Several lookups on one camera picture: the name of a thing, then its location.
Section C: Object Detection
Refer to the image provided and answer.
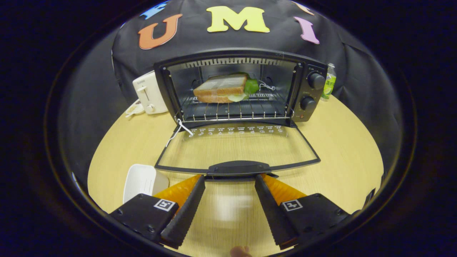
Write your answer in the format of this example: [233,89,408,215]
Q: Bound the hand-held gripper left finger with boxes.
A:
[109,174,206,250]

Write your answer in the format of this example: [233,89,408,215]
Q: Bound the black toaster oven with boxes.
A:
[154,48,328,179]

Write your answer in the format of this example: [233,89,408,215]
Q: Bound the green label drink bottle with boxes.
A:
[321,63,337,100]

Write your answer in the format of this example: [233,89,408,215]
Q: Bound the white pop-up toaster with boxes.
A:
[132,70,168,115]

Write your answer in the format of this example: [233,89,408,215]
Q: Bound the toast sandwich with lettuce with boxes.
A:
[193,72,260,104]

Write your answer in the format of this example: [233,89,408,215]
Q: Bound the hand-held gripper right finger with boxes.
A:
[254,173,352,250]

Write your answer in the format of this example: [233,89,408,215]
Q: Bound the small snack packet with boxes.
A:
[125,99,145,117]

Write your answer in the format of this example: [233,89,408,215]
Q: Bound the white plastic tray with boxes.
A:
[123,164,170,204]

